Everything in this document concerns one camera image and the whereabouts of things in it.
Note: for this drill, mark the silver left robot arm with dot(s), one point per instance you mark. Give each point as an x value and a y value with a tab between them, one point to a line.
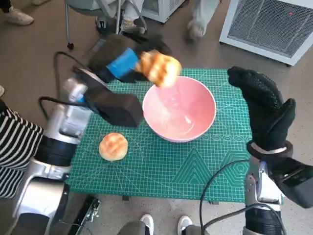
56	147

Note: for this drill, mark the grey office chair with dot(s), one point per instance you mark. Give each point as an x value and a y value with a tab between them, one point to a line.
118	22

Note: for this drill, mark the person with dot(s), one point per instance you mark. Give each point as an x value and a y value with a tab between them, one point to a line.
14	147
17	17
199	19
146	224
129	17

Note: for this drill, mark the round toy bread bun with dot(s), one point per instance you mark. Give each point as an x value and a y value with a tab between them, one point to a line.
113	147

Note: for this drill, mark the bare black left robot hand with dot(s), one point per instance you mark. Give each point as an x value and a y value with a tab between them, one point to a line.
117	63

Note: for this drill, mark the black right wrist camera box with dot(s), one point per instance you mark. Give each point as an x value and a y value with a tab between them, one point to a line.
296	181

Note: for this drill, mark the green cutting mat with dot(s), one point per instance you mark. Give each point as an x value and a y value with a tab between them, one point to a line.
159	166

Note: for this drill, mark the pink bowl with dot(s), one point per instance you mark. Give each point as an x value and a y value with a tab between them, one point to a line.
195	102

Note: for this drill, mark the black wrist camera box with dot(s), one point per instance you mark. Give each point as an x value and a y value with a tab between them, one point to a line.
296	181
117	107

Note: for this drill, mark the large white mesh-front cabinet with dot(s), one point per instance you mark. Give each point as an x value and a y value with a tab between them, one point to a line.
266	27

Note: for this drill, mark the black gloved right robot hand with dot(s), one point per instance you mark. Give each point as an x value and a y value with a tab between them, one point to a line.
266	115

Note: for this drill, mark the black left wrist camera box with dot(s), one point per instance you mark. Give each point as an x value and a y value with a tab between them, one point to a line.
117	107

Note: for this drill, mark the black metal clamp stand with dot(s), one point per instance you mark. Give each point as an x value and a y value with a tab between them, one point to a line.
84	215

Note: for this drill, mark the small white cabinet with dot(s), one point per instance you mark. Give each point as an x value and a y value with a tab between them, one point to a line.
159	9

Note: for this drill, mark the black table bracket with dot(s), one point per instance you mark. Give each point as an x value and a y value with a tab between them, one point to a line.
125	198
213	202

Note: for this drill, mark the long braided toy bread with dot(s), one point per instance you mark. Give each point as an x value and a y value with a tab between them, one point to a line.
161	66

